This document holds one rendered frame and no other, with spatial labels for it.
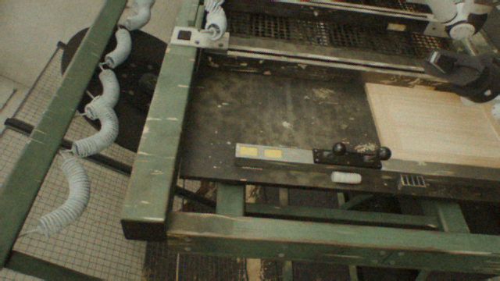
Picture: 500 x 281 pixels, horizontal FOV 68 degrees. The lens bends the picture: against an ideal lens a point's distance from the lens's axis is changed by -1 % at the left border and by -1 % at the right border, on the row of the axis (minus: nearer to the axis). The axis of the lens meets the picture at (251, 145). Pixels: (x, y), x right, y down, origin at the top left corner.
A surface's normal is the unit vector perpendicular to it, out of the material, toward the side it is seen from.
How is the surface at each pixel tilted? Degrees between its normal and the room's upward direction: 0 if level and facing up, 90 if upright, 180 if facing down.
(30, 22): 90
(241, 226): 59
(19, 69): 90
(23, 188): 90
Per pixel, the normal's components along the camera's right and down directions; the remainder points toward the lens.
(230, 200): 0.12, -0.65
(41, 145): 0.62, -0.51
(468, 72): -0.81, -0.15
